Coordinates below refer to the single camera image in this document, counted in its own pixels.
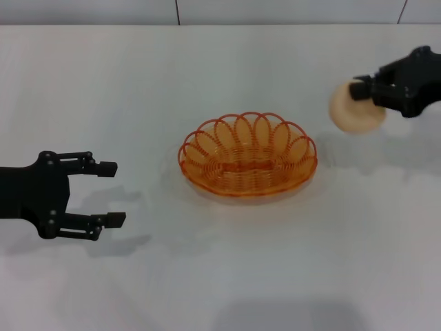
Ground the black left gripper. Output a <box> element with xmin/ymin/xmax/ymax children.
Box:
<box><xmin>0</xmin><ymin>150</ymin><xmax>127</xmax><ymax>241</ymax></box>

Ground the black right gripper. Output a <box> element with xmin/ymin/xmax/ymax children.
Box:
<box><xmin>350</xmin><ymin>46</ymin><xmax>441</xmax><ymax>119</ymax></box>

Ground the round beige bread bun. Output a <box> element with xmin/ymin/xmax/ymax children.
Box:
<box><xmin>328</xmin><ymin>79</ymin><xmax>387</xmax><ymax>134</ymax></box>

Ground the orange wire basket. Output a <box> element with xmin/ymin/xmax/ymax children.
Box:
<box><xmin>177</xmin><ymin>110</ymin><xmax>318</xmax><ymax>207</ymax></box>

